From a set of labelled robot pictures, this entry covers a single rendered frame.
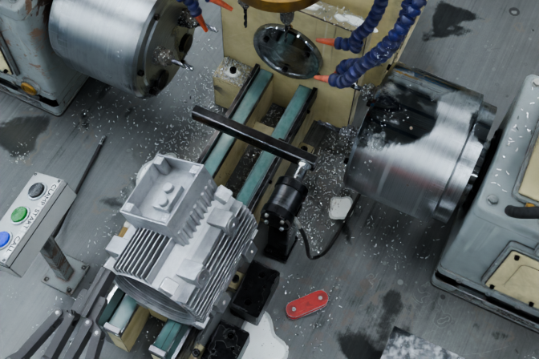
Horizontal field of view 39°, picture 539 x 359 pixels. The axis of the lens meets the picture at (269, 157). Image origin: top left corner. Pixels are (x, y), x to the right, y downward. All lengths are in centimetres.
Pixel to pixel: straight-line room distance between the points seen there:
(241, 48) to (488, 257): 65
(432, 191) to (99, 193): 70
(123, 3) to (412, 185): 60
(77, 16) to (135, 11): 11
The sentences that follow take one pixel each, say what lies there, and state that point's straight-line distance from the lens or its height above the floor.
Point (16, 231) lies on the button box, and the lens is 131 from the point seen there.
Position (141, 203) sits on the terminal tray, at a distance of 127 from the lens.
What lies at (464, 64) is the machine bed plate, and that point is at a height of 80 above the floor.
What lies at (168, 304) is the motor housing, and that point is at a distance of 135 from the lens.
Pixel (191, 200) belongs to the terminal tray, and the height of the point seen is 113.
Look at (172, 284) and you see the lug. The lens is 119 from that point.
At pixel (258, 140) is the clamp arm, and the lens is 137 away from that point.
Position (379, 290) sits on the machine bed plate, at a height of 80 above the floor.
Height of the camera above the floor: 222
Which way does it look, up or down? 62 degrees down
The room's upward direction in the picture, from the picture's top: 2 degrees clockwise
